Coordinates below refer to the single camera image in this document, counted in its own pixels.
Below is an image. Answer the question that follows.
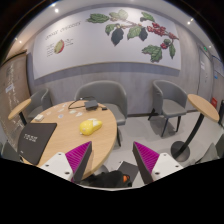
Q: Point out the black power adapter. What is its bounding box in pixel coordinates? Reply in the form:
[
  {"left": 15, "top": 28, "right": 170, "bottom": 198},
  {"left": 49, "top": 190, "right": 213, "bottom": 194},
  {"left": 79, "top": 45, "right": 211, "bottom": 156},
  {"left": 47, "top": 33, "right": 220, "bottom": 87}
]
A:
[{"left": 84, "top": 100, "right": 98, "bottom": 110}]

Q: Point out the black cable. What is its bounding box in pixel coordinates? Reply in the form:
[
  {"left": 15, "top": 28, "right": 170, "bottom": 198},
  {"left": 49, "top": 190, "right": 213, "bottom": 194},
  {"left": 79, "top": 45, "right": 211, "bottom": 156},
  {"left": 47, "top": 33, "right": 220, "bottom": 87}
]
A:
[{"left": 67, "top": 96, "right": 96, "bottom": 110}]

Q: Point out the black backpack on floor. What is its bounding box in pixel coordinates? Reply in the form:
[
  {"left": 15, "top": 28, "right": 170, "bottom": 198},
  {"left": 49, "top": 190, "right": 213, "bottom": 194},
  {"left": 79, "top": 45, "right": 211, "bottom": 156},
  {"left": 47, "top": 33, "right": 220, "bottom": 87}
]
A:
[{"left": 81, "top": 170, "right": 132, "bottom": 188}]

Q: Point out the small wooden table left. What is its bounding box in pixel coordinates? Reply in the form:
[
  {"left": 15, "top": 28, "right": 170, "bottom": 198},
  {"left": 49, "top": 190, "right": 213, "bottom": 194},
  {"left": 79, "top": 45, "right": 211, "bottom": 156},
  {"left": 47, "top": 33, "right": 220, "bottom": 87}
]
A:
[{"left": 8, "top": 99, "right": 31, "bottom": 125}]

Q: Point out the yellow computer mouse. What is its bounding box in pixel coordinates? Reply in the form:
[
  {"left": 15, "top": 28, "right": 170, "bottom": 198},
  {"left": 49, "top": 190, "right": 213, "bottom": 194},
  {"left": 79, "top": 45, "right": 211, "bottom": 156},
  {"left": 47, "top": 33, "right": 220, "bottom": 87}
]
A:
[{"left": 79, "top": 118, "right": 102, "bottom": 136}]

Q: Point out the round wooden table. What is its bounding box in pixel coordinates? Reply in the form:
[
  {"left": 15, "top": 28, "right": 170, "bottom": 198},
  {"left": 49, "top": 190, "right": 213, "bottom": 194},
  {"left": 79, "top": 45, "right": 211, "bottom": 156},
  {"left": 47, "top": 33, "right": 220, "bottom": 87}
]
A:
[{"left": 20, "top": 100, "right": 119, "bottom": 181}]

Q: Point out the grey door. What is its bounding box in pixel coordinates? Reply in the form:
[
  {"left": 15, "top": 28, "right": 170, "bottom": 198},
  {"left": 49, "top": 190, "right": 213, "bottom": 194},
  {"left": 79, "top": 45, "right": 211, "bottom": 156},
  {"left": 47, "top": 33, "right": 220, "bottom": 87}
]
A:
[{"left": 198, "top": 48, "right": 212, "bottom": 100}]

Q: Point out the grey armchair left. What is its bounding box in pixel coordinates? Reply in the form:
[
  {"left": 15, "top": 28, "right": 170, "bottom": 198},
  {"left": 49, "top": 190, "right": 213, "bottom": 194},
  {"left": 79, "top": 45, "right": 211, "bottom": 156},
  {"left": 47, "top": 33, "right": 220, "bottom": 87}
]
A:
[{"left": 26, "top": 88, "right": 52, "bottom": 121}]

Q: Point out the small round side table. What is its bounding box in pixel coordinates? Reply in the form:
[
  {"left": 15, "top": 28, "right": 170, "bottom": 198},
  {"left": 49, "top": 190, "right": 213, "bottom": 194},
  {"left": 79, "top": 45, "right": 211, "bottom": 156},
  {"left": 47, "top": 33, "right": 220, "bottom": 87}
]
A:
[{"left": 171, "top": 94, "right": 219, "bottom": 162}]

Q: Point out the grey armchair right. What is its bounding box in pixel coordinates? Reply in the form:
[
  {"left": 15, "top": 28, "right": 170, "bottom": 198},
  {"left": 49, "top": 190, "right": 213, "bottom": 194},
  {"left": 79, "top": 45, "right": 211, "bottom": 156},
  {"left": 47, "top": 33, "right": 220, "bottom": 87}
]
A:
[{"left": 148, "top": 80, "right": 187, "bottom": 135}]

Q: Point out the grey armchair behind table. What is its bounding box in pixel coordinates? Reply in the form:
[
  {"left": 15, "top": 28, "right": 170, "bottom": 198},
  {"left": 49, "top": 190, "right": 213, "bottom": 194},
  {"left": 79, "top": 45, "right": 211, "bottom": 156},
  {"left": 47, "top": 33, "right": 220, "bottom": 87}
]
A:
[{"left": 73, "top": 80, "right": 129, "bottom": 148}]

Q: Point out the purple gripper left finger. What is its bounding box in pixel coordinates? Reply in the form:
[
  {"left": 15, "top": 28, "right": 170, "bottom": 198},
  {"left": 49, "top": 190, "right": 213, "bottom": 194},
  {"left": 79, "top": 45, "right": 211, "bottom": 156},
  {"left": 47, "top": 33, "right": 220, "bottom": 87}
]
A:
[{"left": 66, "top": 141, "right": 92, "bottom": 183}]

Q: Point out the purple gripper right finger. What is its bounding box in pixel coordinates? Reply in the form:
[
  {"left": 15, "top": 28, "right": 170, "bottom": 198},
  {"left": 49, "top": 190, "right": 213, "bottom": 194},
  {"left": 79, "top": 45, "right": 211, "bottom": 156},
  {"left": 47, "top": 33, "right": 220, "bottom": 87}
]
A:
[{"left": 133, "top": 141, "right": 159, "bottom": 184}]

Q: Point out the white card on table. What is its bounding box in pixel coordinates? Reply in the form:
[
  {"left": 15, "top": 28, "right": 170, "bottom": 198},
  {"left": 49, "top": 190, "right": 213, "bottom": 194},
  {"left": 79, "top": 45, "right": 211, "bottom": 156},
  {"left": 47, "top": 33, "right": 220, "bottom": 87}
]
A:
[{"left": 34, "top": 114, "right": 44, "bottom": 122}]

